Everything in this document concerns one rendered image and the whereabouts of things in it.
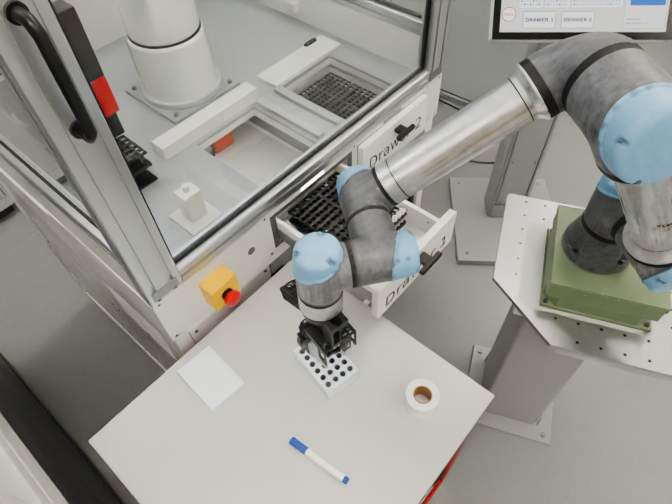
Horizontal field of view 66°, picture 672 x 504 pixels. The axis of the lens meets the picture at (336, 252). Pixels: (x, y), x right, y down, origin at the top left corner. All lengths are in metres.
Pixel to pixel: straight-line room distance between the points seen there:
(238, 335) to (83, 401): 1.07
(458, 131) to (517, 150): 1.36
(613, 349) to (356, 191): 0.72
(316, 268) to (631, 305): 0.77
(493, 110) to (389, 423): 0.65
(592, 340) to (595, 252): 0.20
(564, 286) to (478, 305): 0.98
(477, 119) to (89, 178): 0.59
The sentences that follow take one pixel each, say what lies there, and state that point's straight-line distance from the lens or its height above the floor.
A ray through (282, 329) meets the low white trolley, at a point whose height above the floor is 0.76.
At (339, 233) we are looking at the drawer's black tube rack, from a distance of 1.19.
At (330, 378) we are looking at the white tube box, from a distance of 1.11.
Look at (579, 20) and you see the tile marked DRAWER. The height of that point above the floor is 1.00.
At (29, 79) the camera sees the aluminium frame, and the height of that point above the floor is 1.46.
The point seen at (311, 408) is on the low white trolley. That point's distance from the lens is 1.13.
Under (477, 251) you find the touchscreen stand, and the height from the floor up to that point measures 0.03.
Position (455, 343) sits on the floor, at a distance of 2.08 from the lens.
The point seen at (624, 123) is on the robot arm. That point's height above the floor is 1.41.
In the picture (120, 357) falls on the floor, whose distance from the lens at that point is 2.21.
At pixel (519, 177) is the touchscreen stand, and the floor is 0.29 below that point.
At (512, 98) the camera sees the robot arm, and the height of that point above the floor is 1.35.
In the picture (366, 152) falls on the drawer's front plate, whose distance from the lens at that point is 1.36.
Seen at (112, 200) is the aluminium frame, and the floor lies 1.23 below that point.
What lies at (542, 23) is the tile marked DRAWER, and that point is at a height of 1.00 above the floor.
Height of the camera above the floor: 1.82
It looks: 53 degrees down
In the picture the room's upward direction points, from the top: 3 degrees counter-clockwise
